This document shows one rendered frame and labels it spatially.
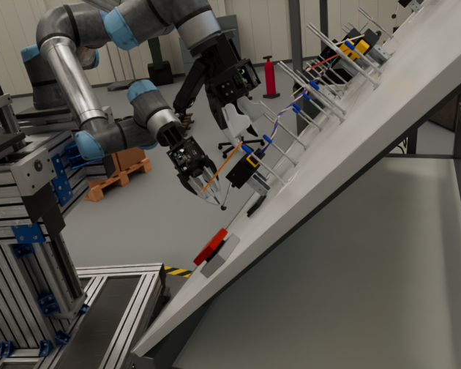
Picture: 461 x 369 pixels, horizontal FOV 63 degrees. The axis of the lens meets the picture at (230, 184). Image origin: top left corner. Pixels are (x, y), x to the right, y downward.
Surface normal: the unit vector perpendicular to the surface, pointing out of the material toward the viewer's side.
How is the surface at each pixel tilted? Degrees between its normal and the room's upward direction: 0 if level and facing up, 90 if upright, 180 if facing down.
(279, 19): 90
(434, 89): 90
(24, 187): 90
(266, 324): 0
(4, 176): 90
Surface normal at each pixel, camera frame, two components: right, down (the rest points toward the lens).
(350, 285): -0.14, -0.89
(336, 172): -0.40, 0.44
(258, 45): -0.10, 0.44
